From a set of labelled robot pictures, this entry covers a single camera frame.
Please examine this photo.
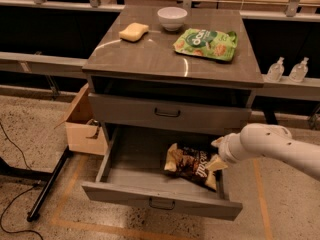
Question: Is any closed grey upper drawer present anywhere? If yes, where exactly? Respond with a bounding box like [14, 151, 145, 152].
[88, 93, 251, 135]

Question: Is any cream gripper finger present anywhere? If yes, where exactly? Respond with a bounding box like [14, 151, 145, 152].
[205, 155, 228, 171]
[211, 137, 224, 148]

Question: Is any black table leg base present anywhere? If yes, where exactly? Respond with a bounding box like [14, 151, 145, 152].
[0, 147, 73, 222]

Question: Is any open grey lower drawer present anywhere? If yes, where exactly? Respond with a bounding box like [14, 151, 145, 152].
[82, 126, 242, 221]

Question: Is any clear pump bottle left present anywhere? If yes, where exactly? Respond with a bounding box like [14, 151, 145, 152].
[266, 57, 284, 82]

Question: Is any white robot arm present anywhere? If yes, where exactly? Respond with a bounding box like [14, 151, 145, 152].
[211, 123, 320, 180]

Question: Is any clear pump bottle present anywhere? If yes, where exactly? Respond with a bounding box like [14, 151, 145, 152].
[289, 57, 309, 83]
[266, 57, 284, 82]

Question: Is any cardboard box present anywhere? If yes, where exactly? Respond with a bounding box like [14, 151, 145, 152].
[57, 84, 108, 155]

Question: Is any black floor cable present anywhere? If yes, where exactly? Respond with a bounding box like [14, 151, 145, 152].
[0, 123, 44, 240]

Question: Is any yellow sponge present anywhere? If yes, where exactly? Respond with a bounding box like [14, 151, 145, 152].
[119, 23, 149, 42]

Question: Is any brown chip bag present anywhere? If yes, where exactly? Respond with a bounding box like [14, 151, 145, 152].
[164, 143, 217, 191]

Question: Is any grey drawer cabinet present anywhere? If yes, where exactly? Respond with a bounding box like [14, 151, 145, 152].
[81, 5, 264, 167]

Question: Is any clear pump bottle right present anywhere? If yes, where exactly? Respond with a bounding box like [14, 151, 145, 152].
[289, 57, 309, 83]

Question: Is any white bowl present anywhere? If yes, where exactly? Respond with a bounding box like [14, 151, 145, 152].
[157, 7, 188, 31]

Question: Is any grey metal workbench frame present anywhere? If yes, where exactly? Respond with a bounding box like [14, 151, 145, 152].
[0, 0, 320, 101]

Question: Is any green snack bag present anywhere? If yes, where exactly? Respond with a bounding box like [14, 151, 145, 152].
[173, 28, 238, 62]

